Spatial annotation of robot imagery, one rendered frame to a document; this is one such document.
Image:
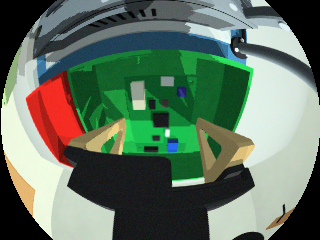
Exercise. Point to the red open box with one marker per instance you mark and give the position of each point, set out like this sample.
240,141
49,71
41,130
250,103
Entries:
56,119

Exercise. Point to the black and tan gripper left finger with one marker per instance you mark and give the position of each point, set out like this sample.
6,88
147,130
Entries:
93,140

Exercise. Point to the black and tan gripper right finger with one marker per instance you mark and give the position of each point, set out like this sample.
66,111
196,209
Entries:
235,149

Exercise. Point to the green bin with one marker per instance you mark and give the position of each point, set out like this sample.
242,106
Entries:
222,90

